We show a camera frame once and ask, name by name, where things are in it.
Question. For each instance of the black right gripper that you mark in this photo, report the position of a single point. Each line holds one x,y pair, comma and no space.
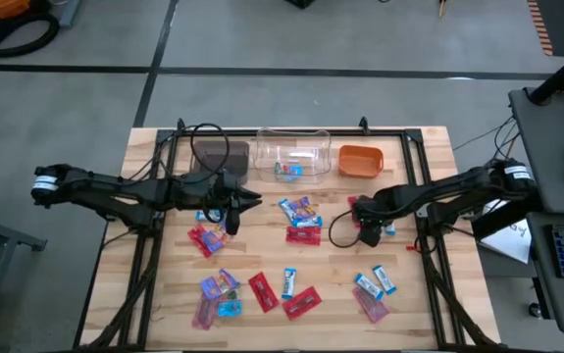
370,211

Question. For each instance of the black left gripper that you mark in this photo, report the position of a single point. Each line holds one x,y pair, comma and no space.
215,191

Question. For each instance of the red Twizzlers packet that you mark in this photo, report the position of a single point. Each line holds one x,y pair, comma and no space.
195,240
301,303
263,292
303,236
350,203

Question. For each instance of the silver blue candy bar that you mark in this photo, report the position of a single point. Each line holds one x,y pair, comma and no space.
310,222
369,287
205,216
384,280
289,283
286,208
390,229

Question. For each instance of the pink clear candy packet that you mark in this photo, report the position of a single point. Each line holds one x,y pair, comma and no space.
371,306
204,314

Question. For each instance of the blue green gummy bag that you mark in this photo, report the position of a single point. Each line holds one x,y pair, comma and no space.
230,308

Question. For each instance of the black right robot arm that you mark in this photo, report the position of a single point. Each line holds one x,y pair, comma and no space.
458,184

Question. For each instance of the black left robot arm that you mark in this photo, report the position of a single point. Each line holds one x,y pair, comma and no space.
115,188

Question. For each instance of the red zip tie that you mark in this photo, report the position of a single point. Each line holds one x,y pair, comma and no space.
411,248

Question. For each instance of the grey plastic bin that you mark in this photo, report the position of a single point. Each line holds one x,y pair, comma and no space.
213,157

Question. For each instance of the orange plastic bin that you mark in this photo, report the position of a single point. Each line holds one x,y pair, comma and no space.
360,162

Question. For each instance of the clear plastic bin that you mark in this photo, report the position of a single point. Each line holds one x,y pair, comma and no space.
311,147

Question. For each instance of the white paper sheet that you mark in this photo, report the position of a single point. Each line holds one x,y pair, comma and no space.
512,242

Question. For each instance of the black caster wheel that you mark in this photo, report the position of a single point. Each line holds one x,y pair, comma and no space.
535,310

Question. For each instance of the grey desk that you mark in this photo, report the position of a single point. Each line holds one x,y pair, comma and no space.
546,147

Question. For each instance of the black equipment base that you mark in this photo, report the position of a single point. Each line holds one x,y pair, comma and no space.
301,3

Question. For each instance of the wooden stick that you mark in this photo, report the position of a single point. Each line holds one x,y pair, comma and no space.
442,7

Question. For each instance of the grey metal cart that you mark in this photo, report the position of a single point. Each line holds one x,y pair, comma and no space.
7,234

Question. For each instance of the black stand pole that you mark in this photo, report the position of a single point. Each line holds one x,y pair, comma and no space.
563,73

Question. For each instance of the grey plastic part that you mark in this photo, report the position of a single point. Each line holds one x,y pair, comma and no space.
68,12

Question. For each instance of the orange shop vacuum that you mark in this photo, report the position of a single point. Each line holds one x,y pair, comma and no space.
2,7

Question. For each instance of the black frame clamp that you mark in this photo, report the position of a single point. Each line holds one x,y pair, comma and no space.
180,124
363,123

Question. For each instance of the black desk bracket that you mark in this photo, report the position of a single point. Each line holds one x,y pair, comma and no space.
502,218

